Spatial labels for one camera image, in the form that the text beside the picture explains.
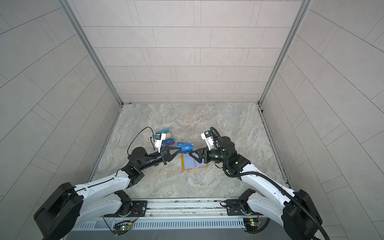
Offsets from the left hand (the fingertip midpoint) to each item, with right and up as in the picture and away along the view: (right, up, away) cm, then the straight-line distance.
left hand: (183, 152), depth 70 cm
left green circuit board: (-26, -32, -5) cm, 41 cm away
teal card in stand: (-14, +8, +24) cm, 29 cm away
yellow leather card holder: (+1, -10, +16) cm, 19 cm away
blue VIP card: (+1, +2, +1) cm, 2 cm away
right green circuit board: (+32, -33, -2) cm, 45 cm away
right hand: (+4, -2, +1) cm, 5 cm away
